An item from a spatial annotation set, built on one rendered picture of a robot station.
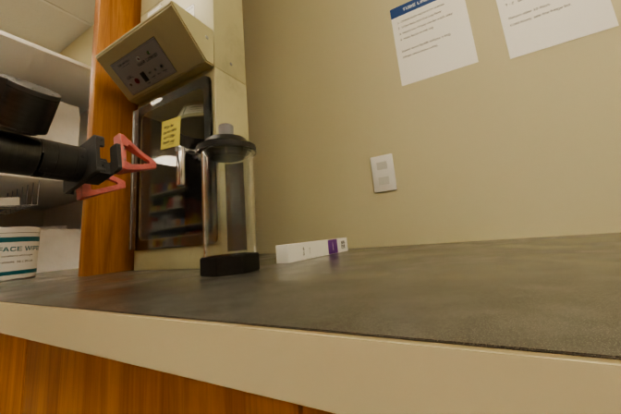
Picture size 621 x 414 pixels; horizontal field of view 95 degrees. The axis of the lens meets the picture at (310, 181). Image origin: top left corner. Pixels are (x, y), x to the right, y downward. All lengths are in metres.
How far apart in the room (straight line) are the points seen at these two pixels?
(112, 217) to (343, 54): 0.89
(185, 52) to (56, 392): 0.64
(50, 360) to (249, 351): 0.37
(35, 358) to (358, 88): 0.96
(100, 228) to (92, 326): 0.59
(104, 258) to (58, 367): 0.46
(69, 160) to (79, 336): 0.27
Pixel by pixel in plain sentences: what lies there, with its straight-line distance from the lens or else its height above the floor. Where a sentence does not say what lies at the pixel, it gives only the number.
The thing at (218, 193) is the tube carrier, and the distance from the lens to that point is 0.50.
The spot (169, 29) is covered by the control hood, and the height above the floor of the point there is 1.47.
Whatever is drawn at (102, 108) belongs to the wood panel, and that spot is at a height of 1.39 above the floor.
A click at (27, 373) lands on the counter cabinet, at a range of 0.61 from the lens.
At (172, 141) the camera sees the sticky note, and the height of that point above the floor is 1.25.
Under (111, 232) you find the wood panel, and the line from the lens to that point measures 0.94.
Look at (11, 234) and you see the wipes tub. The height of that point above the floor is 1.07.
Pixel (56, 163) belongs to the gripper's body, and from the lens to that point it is 0.55.
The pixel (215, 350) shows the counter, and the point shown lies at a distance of 0.23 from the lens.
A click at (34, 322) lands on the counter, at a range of 0.48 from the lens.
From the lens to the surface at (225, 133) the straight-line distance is 0.56.
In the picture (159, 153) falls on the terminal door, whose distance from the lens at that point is 0.84.
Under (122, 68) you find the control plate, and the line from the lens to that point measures 0.94.
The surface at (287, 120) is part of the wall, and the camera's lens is 1.13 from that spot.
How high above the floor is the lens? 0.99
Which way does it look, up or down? 11 degrees up
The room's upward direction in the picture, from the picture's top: 5 degrees counter-clockwise
